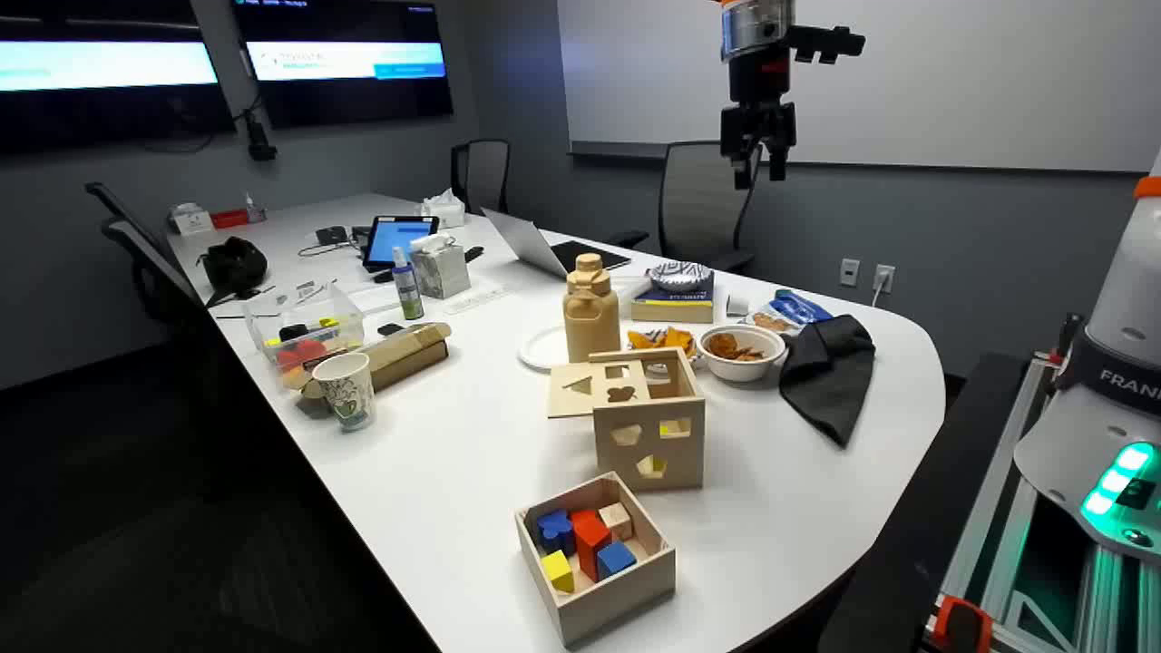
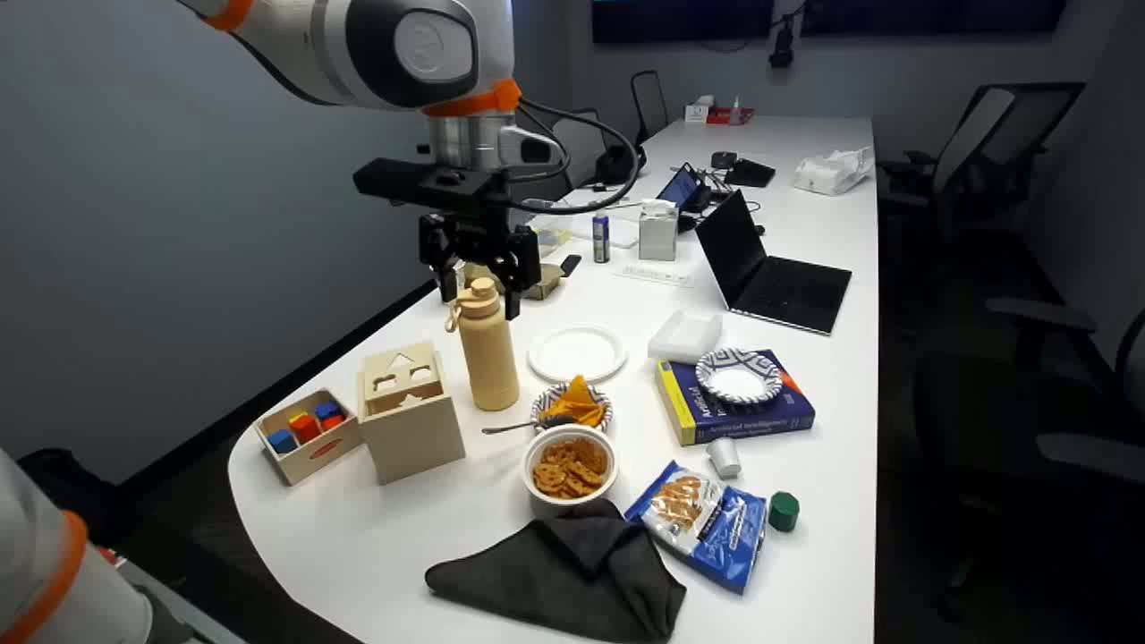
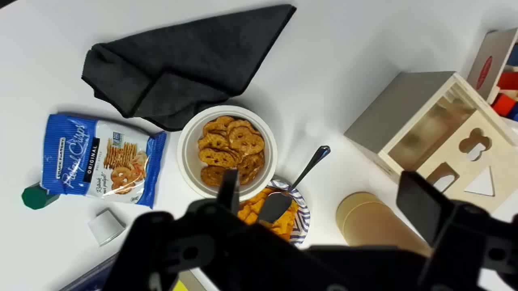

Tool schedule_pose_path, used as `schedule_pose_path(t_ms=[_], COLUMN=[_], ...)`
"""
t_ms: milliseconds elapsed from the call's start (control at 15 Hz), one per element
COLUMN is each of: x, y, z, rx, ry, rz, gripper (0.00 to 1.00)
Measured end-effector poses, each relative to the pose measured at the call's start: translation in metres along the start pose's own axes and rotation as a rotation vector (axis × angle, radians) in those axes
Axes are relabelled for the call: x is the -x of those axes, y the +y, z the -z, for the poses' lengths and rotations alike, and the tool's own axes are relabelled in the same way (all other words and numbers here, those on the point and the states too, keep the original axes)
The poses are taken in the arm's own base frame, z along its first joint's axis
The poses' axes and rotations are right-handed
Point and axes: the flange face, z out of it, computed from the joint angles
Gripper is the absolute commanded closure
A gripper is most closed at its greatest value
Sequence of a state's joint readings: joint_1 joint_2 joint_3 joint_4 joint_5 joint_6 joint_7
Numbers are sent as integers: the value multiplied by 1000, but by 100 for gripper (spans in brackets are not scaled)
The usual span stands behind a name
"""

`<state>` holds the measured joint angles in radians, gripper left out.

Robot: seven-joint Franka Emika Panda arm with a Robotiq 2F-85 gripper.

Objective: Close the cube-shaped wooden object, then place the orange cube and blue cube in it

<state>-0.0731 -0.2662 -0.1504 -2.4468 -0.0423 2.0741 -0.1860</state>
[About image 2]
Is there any metal spoon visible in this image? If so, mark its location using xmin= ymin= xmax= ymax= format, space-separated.
xmin=478 ymin=414 xmax=574 ymax=437

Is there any wooden shape sorter cube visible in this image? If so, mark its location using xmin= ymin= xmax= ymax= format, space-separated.
xmin=357 ymin=342 xmax=465 ymax=482

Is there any tablet with blue screen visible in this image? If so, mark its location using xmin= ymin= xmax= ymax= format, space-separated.
xmin=657 ymin=167 xmax=711 ymax=210

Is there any small plate with chips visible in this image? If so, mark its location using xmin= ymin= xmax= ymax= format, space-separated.
xmin=533 ymin=376 xmax=608 ymax=430

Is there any wooden tray of blocks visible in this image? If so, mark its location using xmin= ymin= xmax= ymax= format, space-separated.
xmin=256 ymin=390 xmax=361 ymax=488

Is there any white tissue box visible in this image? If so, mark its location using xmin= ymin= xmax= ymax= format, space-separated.
xmin=637 ymin=200 xmax=677 ymax=262

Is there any green bottle cap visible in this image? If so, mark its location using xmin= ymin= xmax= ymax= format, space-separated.
xmin=768 ymin=491 xmax=801 ymax=532

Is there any blue patterned paper plate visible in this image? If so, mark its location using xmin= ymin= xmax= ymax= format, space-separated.
xmin=693 ymin=347 xmax=785 ymax=406

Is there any dark grey cloth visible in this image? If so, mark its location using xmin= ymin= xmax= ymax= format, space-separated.
xmin=427 ymin=505 xmax=688 ymax=644

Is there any white bowl of chips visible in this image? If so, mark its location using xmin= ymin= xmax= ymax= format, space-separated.
xmin=522 ymin=425 xmax=620 ymax=510

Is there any beige water bottle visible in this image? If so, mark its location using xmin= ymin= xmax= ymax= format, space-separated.
xmin=444 ymin=281 xmax=519 ymax=413

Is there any grey office chair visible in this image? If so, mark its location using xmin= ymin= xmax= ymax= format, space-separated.
xmin=631 ymin=67 xmax=668 ymax=139

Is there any wooden block bundle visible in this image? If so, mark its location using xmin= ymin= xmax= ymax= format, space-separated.
xmin=522 ymin=265 xmax=564 ymax=300

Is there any small white cup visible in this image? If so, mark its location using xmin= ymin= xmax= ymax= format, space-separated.
xmin=710 ymin=439 xmax=741 ymax=479

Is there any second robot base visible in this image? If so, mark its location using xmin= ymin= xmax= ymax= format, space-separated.
xmin=0 ymin=451 xmax=185 ymax=644

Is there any white crumpled cloth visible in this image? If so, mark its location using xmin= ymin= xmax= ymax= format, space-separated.
xmin=793 ymin=146 xmax=872 ymax=198

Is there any black office chair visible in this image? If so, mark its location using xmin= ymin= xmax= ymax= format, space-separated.
xmin=881 ymin=83 xmax=1083 ymax=232

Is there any blue cube block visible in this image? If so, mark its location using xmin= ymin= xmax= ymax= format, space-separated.
xmin=268 ymin=430 xmax=298 ymax=455

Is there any blue snack bag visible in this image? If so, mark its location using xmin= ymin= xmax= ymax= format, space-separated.
xmin=625 ymin=463 xmax=767 ymax=596

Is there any blue can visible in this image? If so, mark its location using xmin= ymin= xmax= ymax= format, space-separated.
xmin=592 ymin=215 xmax=611 ymax=265

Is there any black bag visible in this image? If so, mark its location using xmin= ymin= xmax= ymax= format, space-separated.
xmin=593 ymin=146 xmax=645 ymax=188

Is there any black laptop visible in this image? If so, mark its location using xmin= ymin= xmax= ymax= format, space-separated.
xmin=699 ymin=192 xmax=853 ymax=333

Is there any blue and yellow book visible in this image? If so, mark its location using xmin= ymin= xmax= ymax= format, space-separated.
xmin=656 ymin=347 xmax=816 ymax=448

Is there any orange cube block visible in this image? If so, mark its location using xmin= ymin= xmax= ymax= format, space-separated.
xmin=290 ymin=413 xmax=321 ymax=443

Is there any white empty plate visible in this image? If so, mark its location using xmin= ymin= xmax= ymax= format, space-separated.
xmin=525 ymin=327 xmax=625 ymax=383

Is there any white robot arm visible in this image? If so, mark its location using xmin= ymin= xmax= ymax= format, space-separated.
xmin=179 ymin=0 xmax=561 ymax=320

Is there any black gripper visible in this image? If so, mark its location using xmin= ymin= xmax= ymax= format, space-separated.
xmin=355 ymin=158 xmax=541 ymax=320

